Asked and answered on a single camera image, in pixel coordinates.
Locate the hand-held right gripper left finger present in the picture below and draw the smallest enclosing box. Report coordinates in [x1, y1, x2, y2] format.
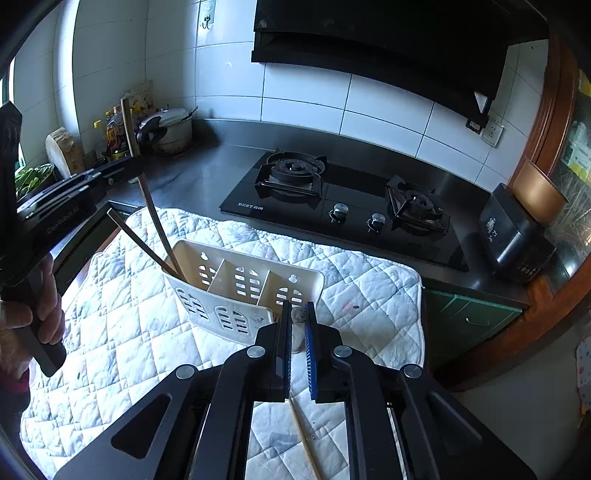
[53, 300, 294, 480]

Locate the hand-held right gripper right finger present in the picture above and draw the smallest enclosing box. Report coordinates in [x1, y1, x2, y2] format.
[302, 301, 539, 480]

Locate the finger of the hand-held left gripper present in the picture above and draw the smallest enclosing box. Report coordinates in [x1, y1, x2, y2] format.
[87, 157, 146, 205]
[18, 161, 115, 217]

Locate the brown wooden chopstick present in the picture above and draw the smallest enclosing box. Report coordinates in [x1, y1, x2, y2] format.
[107, 209, 183, 281]
[120, 98, 185, 280]

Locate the cream plastic utensil holder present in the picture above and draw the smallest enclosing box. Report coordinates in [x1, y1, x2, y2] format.
[165, 239, 327, 348]

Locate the person's left hand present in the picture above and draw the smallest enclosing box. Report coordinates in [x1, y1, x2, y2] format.
[0, 254, 66, 385]

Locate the round wooden chopping block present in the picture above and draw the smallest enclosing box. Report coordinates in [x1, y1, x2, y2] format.
[45, 128, 86, 180]

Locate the green vegetables bowl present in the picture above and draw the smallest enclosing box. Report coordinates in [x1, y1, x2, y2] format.
[15, 163, 55, 200]

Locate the steel pressure cooker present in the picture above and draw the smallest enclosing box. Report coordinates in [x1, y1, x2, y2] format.
[137, 105, 199, 157]

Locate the light wooden chopstick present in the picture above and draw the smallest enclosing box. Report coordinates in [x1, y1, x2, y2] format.
[287, 399, 324, 480]

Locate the white quilted mat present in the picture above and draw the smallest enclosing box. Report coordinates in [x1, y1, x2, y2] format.
[18, 207, 424, 480]

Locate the black glass gas stove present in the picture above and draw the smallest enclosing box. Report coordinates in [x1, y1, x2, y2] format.
[219, 148, 470, 273]

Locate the green cabinet door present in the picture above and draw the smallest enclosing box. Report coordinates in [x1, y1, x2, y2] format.
[424, 290, 523, 371]

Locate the black burner grate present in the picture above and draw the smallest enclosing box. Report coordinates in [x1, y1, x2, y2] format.
[385, 174, 451, 237]
[255, 148, 328, 209]

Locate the black rice cooker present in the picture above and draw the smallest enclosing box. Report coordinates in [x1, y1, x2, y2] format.
[477, 182, 557, 285]

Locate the patterned cloth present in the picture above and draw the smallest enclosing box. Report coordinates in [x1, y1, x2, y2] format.
[574, 336, 591, 414]

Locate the black range hood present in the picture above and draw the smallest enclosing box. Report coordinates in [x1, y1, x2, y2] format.
[251, 0, 509, 117]

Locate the wooden glass-door cabinet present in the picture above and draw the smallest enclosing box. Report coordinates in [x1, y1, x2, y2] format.
[505, 34, 591, 296]

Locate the white wall socket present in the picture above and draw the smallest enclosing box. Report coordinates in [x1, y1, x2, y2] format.
[480, 119, 505, 148]

